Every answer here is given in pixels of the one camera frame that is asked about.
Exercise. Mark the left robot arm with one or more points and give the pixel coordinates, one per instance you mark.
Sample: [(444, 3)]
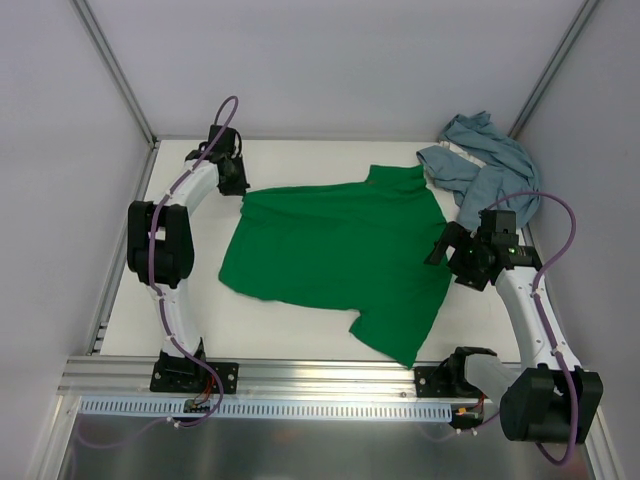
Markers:
[(160, 251)]

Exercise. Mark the right aluminium frame post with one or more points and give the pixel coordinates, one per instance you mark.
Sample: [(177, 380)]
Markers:
[(569, 40)]

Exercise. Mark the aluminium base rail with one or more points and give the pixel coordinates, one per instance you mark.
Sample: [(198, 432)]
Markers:
[(256, 378)]

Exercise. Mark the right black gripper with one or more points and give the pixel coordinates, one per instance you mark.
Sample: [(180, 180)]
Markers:
[(458, 248)]

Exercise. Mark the white slotted cable duct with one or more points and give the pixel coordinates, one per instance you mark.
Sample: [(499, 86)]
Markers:
[(263, 409)]

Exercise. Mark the green t shirt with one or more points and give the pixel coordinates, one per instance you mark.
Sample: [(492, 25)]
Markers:
[(358, 246)]

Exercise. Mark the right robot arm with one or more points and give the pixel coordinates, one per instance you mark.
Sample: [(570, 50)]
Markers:
[(552, 398)]

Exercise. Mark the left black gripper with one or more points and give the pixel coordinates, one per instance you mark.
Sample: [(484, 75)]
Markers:
[(235, 179)]

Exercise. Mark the left aluminium frame post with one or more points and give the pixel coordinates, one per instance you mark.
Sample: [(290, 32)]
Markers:
[(99, 40)]

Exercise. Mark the aluminium frame post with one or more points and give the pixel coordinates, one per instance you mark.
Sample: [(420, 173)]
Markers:
[(569, 40), (99, 40)]

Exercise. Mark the blue grey t shirt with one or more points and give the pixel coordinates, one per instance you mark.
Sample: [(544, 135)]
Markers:
[(480, 165)]

